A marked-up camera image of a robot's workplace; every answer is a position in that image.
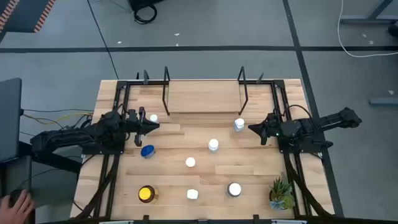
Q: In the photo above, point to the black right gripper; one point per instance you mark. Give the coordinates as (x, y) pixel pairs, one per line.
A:
(272, 126)

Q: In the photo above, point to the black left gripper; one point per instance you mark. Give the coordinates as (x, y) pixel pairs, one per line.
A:
(138, 127)

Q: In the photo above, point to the small pink white-capped bottle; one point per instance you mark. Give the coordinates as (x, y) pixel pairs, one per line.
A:
(154, 118)

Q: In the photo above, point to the white pill bottle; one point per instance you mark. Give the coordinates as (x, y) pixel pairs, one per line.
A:
(239, 124)

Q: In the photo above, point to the blue-lidded Tums bottle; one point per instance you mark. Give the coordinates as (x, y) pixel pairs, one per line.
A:
(148, 151)

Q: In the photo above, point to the slim white-capped bottle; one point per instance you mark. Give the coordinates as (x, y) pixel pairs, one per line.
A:
(213, 145)

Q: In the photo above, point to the orange vial with white cap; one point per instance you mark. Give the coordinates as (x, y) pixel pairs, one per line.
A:
(190, 162)

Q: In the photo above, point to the dark jar white lid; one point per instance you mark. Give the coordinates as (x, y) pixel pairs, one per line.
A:
(234, 189)

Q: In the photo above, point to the yellow-lidded yellow bottle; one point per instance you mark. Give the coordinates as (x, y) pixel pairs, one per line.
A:
(146, 193)

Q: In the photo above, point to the white Melatonin bottle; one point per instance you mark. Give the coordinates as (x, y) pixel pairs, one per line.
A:
(192, 194)

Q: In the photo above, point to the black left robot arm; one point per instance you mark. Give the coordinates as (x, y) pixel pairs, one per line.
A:
(68, 137)

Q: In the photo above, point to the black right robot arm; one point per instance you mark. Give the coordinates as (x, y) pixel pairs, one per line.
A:
(329, 119)

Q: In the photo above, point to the potted succulent plant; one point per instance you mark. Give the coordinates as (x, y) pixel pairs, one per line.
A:
(281, 194)

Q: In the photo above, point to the black equipment box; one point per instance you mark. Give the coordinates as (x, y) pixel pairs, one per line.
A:
(146, 2)

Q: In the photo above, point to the grey floor bar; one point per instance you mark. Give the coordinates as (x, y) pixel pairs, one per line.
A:
(384, 101)

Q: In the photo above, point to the black side desk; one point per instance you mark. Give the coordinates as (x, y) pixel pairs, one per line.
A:
(18, 174)

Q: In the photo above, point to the dark grey flat panel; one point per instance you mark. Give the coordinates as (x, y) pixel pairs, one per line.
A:
(9, 118)

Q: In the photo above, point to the grey desk foot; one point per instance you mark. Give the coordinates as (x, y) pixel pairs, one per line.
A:
(367, 20)

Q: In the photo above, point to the black computer mouse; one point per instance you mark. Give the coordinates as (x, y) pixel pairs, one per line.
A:
(13, 196)

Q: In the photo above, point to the person's hand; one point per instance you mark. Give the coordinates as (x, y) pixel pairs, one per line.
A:
(15, 211)

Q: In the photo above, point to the black orange-striped ramp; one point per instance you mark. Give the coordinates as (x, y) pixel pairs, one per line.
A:
(25, 15)

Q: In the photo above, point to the wooden shelf with black frame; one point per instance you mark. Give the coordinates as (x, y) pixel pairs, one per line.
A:
(203, 96)

